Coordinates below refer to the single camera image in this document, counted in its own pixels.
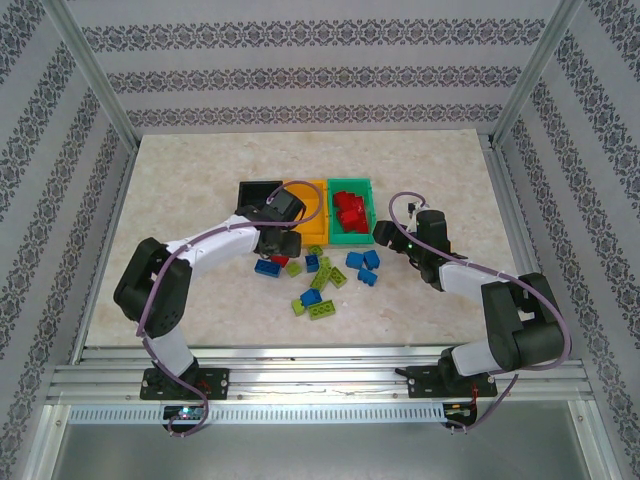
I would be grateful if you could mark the long blue lego brick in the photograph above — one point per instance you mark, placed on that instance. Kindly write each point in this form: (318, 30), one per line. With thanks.
(267, 267)

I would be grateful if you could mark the small red lego brick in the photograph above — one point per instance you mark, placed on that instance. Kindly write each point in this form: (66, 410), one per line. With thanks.
(364, 225)
(280, 261)

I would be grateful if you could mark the small green lego brick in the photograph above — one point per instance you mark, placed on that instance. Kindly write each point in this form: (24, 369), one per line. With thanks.
(325, 262)
(315, 250)
(293, 269)
(298, 306)

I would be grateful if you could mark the yellow plastic bin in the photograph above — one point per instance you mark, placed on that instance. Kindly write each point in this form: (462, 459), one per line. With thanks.
(312, 227)

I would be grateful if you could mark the black plastic bin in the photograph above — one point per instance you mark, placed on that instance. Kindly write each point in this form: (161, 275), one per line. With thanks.
(255, 192)

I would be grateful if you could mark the long red lego brick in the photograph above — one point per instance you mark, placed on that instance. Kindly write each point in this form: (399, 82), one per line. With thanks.
(348, 221)
(345, 198)
(361, 204)

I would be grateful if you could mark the green plastic bin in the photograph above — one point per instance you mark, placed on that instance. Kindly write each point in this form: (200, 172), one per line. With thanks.
(332, 235)

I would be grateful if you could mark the long green lego brick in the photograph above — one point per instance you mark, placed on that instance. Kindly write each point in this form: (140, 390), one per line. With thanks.
(321, 278)
(321, 310)
(338, 276)

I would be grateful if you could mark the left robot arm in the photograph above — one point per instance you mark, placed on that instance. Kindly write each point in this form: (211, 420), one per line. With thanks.
(150, 290)

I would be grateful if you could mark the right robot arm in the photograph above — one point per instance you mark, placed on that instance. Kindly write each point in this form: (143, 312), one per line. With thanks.
(520, 325)

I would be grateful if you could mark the small circuit board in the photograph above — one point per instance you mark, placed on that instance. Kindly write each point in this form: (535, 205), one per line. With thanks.
(185, 413)
(457, 410)

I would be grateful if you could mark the grey metal shelf panel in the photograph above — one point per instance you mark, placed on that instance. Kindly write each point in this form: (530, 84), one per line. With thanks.
(320, 455)

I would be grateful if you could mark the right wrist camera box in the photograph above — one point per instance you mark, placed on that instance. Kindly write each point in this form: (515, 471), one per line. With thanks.
(414, 205)

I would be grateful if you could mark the aluminium side rail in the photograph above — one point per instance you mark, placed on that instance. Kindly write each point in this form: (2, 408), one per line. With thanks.
(106, 240)
(510, 200)

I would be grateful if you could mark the aluminium rail frame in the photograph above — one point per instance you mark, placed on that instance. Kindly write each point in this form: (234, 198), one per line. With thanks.
(320, 380)

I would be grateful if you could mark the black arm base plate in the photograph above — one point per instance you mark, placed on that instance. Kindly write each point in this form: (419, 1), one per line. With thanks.
(425, 382)
(220, 382)

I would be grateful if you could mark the aluminium corner post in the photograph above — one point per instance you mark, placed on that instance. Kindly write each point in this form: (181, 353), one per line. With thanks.
(90, 70)
(537, 70)

